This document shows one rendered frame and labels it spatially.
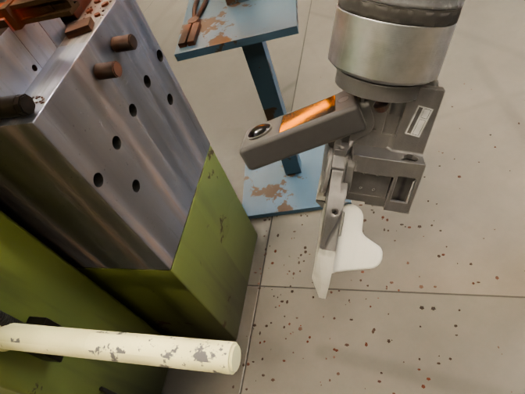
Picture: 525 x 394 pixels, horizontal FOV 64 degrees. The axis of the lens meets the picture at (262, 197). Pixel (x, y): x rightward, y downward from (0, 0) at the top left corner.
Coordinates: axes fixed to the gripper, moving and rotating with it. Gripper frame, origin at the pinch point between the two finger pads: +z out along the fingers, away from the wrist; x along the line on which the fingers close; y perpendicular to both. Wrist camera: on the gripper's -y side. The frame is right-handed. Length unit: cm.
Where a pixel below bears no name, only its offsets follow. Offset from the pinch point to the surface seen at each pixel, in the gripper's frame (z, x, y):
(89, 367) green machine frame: 59, 15, -43
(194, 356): 23.7, -0.4, -13.7
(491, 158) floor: 34, 98, 63
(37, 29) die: -11, 29, -47
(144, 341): 25.8, 2.0, -22.3
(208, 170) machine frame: 29, 58, -26
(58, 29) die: -10, 34, -46
